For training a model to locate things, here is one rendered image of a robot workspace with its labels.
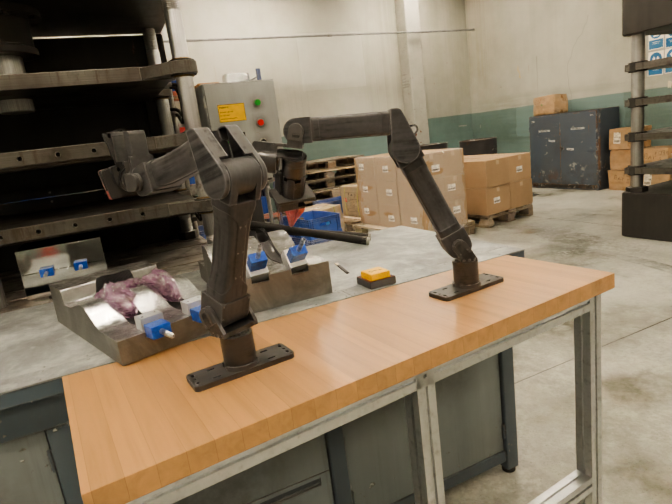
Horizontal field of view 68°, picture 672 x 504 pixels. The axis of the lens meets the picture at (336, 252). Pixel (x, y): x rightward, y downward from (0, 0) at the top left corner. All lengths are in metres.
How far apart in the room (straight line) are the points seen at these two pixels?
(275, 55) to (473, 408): 7.38
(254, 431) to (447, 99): 9.51
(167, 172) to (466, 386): 1.15
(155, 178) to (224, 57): 7.34
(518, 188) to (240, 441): 5.62
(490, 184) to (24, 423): 5.16
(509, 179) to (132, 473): 5.61
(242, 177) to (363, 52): 8.45
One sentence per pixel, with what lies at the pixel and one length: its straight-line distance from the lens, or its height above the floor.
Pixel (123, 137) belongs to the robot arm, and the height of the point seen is 1.26.
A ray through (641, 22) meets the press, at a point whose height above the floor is 1.78.
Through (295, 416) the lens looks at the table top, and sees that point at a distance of 0.85.
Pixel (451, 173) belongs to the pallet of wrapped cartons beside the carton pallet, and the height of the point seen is 0.69.
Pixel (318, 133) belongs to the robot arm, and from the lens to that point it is 1.17.
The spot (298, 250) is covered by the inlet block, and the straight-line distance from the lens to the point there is 1.28.
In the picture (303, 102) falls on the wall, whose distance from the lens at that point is 8.61.
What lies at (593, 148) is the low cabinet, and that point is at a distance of 8.01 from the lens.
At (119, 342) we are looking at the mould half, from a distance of 1.14.
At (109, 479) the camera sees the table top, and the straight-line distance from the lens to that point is 0.80.
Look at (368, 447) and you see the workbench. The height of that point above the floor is 0.31.
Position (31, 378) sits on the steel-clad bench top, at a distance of 1.24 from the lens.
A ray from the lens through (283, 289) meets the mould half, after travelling 1.30.
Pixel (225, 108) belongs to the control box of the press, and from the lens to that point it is 2.13.
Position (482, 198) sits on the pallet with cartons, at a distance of 5.84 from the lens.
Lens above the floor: 1.21
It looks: 13 degrees down
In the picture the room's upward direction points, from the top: 7 degrees counter-clockwise
